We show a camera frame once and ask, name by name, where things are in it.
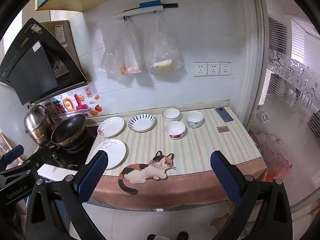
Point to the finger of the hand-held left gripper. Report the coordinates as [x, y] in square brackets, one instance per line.
[12, 155]
[37, 156]

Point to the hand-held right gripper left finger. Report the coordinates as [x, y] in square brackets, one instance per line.
[93, 175]

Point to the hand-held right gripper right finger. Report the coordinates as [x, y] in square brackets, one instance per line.
[225, 177]

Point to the white bowl red floral print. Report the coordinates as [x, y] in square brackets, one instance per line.
[175, 130]

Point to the white bowl dark rim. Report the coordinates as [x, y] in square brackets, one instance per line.
[171, 114]

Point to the black gas stove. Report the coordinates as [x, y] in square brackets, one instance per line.
[82, 152]

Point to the plain white plate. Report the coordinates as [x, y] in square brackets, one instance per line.
[115, 152]

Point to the striped tablecloth with cat print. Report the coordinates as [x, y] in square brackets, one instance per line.
[200, 155]

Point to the stainless steel pot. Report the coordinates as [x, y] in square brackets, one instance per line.
[35, 122]

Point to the dark wok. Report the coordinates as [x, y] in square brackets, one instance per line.
[67, 130]

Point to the small brown card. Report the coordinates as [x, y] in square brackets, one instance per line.
[222, 129]

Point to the white plate pink floral print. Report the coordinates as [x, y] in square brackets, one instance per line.
[111, 126]

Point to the blue smartphone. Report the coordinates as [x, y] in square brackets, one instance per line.
[224, 114]

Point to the white bowl blue dots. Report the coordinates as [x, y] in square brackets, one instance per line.
[194, 119]

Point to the white plate blue striped rim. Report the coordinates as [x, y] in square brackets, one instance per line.
[141, 122]

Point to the pair of white slippers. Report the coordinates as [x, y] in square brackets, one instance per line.
[264, 117]

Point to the black range hood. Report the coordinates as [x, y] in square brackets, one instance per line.
[30, 65]

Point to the glass door with floral decal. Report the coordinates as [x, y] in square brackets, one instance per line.
[287, 92]

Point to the beige food block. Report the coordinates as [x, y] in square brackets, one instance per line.
[163, 66]

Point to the large clear plastic bag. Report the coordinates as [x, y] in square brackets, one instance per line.
[162, 42]

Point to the colourful wall stickers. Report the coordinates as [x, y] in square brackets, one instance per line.
[75, 103]

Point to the white wall hook rail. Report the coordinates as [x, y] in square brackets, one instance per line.
[140, 12]

